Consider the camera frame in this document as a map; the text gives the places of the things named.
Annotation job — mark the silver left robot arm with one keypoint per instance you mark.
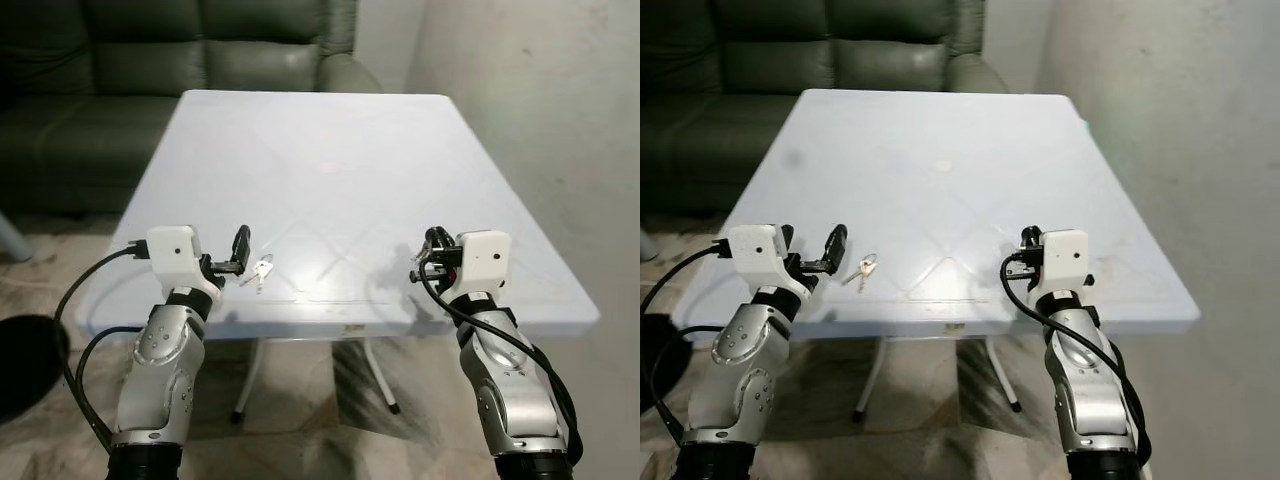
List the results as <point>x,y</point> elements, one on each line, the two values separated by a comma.
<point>160,360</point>
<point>745,350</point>

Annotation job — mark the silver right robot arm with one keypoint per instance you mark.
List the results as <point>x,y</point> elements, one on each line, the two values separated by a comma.
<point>1090,380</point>
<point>510,380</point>

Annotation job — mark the white plastic folding table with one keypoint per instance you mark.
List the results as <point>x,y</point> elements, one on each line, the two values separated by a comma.
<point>950,180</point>
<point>320,180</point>

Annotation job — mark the white metal table leg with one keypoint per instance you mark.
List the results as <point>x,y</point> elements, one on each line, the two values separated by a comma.
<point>873,380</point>
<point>1003,375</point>
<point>381,375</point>
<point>250,380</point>

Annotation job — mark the grey chair leg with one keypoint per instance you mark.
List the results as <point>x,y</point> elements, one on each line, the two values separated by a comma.
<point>646,246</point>
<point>10,240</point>

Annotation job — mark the round black object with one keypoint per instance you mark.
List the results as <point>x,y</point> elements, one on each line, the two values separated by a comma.
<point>660,370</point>
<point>25,365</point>

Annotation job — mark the dark green leather sofa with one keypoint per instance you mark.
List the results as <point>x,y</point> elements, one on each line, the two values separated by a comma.
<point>150,60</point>
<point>780,60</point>

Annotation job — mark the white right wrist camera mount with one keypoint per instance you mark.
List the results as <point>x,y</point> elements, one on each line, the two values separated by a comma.
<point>1065,255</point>
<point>485,258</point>

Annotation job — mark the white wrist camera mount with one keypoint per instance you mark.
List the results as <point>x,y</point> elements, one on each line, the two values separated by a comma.
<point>1065,255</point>
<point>485,258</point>
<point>172,250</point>
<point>760,250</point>

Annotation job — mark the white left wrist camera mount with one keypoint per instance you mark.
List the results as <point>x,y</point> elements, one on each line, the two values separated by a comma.
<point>760,250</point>
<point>172,250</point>

